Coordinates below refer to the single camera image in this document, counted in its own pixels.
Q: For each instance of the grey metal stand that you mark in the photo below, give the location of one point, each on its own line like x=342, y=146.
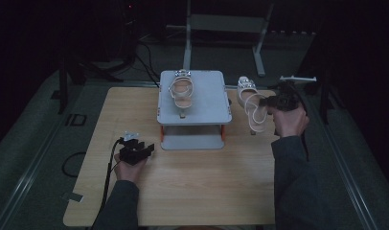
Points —
x=227, y=24

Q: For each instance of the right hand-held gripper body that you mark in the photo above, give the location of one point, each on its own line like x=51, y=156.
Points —
x=286, y=100

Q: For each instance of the person's left hand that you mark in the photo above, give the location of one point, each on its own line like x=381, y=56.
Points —
x=128, y=172

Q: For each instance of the grey shoe rack orange posts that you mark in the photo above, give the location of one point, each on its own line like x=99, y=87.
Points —
x=208, y=99

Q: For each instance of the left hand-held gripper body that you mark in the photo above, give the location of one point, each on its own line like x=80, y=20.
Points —
x=130, y=151

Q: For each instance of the grey tape strip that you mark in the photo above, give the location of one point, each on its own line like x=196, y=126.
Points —
x=73, y=197

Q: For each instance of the person's right hand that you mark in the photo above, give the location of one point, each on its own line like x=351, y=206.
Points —
x=290, y=123

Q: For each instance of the black stand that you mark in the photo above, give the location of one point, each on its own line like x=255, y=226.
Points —
x=63, y=86

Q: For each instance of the white high-heel sandal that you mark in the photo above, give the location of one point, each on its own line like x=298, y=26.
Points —
x=182, y=91
x=247, y=92

